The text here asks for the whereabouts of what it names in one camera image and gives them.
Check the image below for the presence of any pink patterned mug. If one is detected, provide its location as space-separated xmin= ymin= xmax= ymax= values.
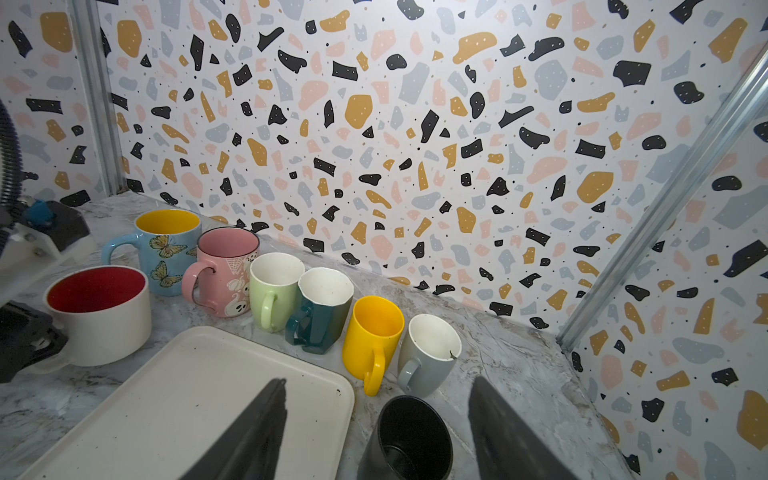
xmin=182 ymin=226 xmax=260 ymax=318

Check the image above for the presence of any black corrugated cable conduit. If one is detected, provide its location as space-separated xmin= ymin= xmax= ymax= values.
xmin=0 ymin=98 xmax=25 ymax=253

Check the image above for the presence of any dark green mug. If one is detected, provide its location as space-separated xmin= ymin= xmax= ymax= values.
xmin=285 ymin=267 xmax=354 ymax=355

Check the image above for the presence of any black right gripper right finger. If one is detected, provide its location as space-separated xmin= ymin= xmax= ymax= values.
xmin=468 ymin=376 xmax=575 ymax=479

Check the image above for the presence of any beige rectangular tray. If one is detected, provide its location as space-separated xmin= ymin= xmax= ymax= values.
xmin=22 ymin=326 xmax=355 ymax=479

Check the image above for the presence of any aluminium corner post left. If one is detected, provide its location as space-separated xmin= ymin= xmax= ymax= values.
xmin=66 ymin=1 xmax=127 ymax=196

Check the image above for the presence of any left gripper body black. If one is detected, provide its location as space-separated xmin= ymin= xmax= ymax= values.
xmin=1 ymin=301 xmax=68 ymax=384

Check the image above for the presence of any white mug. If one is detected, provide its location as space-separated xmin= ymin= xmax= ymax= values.
xmin=25 ymin=265 xmax=152 ymax=374

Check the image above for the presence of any aluminium corner post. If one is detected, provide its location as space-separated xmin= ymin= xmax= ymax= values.
xmin=66 ymin=1 xmax=127 ymax=196
xmin=557 ymin=47 xmax=767 ymax=353

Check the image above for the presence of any aluminium corner post right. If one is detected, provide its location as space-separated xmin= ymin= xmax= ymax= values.
xmin=557 ymin=47 xmax=767 ymax=353

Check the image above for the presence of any black mug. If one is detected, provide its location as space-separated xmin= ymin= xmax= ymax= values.
xmin=357 ymin=395 xmax=453 ymax=479

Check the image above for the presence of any light green mug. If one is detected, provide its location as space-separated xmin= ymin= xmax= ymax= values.
xmin=249 ymin=252 xmax=305 ymax=333

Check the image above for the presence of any grey mug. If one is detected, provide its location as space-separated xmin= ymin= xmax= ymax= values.
xmin=397 ymin=314 xmax=462 ymax=397

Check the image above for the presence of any blue butterfly mug yellow inside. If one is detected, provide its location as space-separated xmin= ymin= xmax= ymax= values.
xmin=101 ymin=209 xmax=202 ymax=297

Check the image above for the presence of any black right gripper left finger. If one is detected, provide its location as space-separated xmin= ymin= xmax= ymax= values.
xmin=183 ymin=378 xmax=288 ymax=479

